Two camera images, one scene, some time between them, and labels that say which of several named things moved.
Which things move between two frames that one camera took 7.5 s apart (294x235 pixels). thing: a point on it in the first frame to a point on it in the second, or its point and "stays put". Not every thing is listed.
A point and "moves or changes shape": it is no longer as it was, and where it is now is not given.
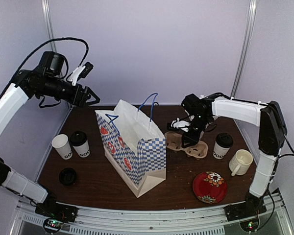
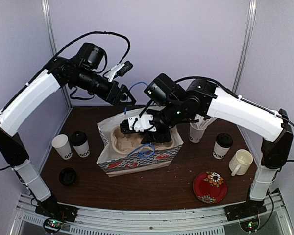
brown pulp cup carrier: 174,140 to 123,143
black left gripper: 80,101 to 115,99
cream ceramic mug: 241,162 stays put
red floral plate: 209,187 stays put
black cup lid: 67,176 stays put
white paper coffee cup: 83,150 stays put
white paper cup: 60,142 stays put
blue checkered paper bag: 134,150 moves or changes shape
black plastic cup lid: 78,138 stays put
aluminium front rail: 210,221 stays put
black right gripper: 187,138 to 149,137
